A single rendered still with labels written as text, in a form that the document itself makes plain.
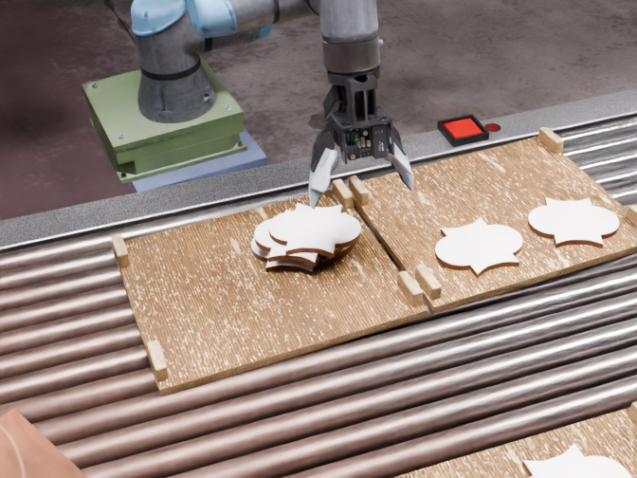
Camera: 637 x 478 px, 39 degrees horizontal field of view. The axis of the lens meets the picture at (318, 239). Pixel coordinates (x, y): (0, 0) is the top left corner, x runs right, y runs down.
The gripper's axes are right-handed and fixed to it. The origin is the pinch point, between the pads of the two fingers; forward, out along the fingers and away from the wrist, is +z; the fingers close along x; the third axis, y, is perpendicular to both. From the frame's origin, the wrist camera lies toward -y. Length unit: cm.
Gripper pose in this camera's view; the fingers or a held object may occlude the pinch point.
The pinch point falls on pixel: (361, 198)
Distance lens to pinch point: 133.0
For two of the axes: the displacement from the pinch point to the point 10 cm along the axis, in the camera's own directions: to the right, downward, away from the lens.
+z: 1.0, 8.9, 4.4
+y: 2.3, 4.1, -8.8
